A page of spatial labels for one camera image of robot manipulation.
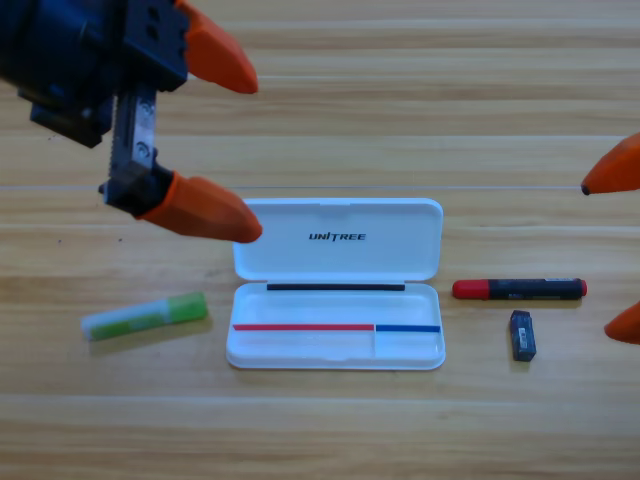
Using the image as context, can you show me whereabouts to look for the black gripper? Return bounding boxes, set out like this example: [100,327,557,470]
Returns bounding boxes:
[0,0,260,176]

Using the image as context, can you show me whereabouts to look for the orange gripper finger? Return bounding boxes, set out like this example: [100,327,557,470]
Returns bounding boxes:
[98,162,264,245]
[603,299,640,346]
[581,132,640,196]

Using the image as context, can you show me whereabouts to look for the black eraser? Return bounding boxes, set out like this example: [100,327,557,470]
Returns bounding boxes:
[508,309,539,362]

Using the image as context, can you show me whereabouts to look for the red and black marker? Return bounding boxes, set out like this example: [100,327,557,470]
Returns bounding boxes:
[452,277,589,302]

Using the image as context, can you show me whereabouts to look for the green highlighter pen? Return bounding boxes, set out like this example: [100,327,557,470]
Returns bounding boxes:
[80,292,209,343]

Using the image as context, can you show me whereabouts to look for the white Unitree pencil case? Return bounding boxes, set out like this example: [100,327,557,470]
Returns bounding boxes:
[225,197,447,372]

